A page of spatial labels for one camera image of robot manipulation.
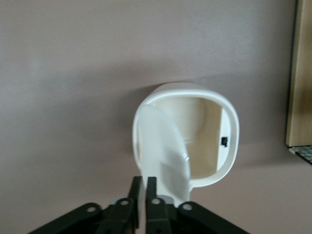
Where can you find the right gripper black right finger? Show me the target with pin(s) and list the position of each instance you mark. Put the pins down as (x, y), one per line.
(165, 219)

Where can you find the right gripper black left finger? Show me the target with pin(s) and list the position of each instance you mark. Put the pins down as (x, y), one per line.
(117, 217)

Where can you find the cream white trash can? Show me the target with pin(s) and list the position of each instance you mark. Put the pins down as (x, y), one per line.
(158, 136)

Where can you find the brown table cloth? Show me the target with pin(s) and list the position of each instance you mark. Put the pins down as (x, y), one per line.
(73, 97)

